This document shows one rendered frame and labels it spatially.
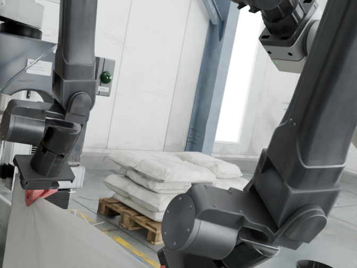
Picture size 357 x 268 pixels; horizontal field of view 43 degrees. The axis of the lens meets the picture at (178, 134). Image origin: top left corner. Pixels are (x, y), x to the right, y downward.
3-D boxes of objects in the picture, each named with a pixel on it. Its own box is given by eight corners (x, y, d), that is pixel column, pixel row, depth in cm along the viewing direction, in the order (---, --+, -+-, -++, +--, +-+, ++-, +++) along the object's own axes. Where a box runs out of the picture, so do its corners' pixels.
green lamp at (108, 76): (113, 85, 107) (115, 72, 107) (102, 83, 105) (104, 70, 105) (107, 84, 109) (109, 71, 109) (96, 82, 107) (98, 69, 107)
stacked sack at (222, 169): (244, 181, 441) (247, 166, 440) (214, 181, 412) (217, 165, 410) (197, 163, 490) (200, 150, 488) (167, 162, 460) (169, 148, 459)
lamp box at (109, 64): (110, 97, 109) (116, 60, 108) (94, 94, 106) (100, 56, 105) (93, 92, 115) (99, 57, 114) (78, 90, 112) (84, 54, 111)
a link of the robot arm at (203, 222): (335, 218, 44) (295, 162, 51) (251, 188, 38) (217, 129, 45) (260, 293, 49) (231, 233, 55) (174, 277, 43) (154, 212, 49)
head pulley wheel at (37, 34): (48, 43, 100) (50, 32, 100) (8, 34, 94) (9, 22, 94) (31, 41, 107) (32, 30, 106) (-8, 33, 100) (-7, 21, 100)
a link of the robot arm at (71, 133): (86, 131, 79) (79, 111, 82) (48, 124, 75) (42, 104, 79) (71, 160, 82) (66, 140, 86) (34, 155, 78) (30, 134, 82)
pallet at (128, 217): (245, 230, 446) (248, 217, 444) (154, 245, 361) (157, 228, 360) (186, 204, 503) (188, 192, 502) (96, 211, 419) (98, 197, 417)
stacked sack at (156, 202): (212, 210, 402) (215, 194, 401) (157, 216, 356) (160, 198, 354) (179, 196, 432) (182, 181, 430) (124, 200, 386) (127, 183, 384)
